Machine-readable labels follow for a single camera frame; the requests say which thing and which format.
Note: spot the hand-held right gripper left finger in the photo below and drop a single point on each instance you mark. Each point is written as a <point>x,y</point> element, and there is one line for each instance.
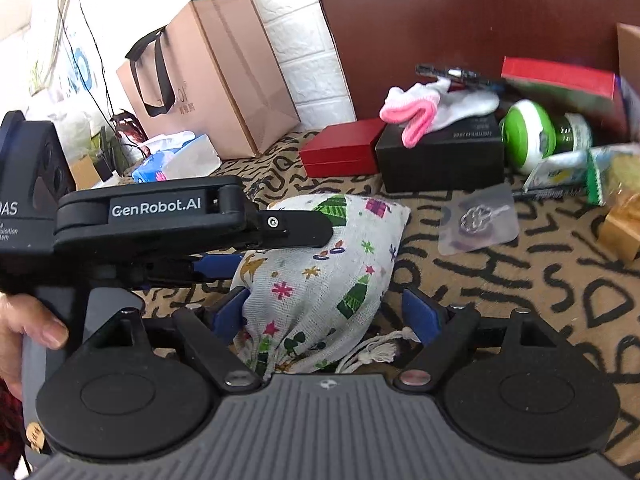
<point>235,305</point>

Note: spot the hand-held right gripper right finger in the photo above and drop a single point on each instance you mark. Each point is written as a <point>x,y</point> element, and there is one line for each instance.
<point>417,310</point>

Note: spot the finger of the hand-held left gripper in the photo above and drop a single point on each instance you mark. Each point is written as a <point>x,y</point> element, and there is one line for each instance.
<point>220,266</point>
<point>300,227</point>

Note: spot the pink and white glove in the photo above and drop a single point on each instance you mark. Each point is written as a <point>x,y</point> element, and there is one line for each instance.
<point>450,102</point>

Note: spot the brown cardboard box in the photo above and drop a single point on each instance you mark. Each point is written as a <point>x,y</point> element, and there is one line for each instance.
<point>630,50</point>

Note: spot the person's left hand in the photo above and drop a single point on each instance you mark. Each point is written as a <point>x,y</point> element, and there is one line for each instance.
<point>35,320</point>

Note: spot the tissue pack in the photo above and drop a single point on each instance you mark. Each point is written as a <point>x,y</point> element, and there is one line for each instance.
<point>185,160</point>

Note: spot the flat red box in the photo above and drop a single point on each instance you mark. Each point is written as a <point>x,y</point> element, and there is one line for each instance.
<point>340,152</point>

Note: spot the clear hook sticker pack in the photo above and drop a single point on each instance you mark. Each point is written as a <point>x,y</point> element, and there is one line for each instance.
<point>477,220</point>

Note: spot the tan letter printed blanket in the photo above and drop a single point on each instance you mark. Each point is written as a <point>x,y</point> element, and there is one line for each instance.
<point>550,285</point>

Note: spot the black box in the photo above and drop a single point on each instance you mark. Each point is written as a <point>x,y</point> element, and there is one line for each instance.
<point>440,160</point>

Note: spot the brown paper bag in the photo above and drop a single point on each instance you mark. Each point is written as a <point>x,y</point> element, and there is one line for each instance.
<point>225,75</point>

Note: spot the yellow green snack packet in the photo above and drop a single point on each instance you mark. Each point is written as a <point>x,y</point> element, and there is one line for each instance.
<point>565,167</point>

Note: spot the green and white bottle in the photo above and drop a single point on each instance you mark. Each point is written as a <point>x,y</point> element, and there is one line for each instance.
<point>525,132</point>

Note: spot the yellow box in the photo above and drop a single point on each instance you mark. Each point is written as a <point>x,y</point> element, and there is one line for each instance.
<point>620,227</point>

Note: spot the black plastic clip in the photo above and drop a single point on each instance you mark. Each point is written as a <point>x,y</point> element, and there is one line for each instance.
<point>465,75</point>

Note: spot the long red carton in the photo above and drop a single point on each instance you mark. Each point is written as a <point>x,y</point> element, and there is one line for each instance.
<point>560,85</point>

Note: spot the brown wooden headboard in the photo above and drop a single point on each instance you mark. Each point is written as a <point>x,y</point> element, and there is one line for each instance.
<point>475,15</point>

